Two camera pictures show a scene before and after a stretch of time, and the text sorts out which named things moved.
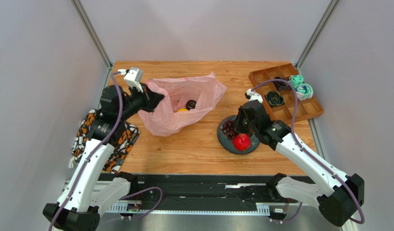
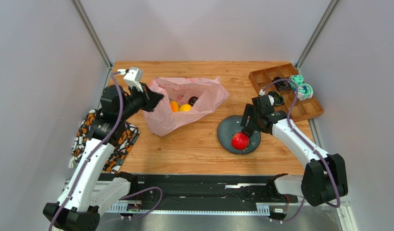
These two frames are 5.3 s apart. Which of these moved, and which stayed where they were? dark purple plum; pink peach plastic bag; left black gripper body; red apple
Moved: dark purple plum
Stayed: red apple; left black gripper body; pink peach plastic bag
